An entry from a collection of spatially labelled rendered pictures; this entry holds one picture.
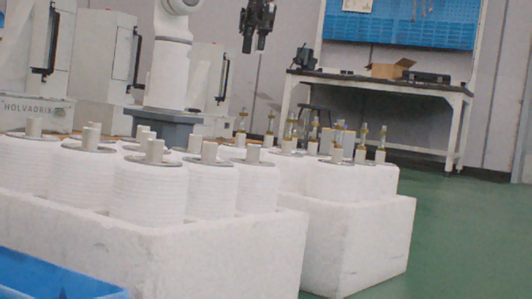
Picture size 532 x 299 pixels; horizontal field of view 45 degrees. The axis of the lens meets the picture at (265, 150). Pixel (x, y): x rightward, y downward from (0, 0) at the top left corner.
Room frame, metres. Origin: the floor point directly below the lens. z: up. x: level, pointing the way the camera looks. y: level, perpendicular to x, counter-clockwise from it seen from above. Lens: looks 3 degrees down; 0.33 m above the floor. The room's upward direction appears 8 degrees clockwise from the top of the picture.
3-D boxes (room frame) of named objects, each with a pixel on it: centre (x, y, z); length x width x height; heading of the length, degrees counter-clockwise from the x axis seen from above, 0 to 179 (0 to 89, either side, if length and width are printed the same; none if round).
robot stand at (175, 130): (1.58, 0.26, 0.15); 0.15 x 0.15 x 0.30; 66
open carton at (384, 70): (6.03, -1.05, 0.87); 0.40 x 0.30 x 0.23; 52
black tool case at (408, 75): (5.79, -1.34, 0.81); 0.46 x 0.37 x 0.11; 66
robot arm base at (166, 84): (1.58, 0.26, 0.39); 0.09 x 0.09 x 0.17; 66
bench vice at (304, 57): (5.93, -0.25, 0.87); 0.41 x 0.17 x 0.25; 156
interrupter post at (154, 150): (0.83, 0.14, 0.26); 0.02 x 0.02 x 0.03
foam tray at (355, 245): (1.46, -0.11, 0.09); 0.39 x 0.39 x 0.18; 59
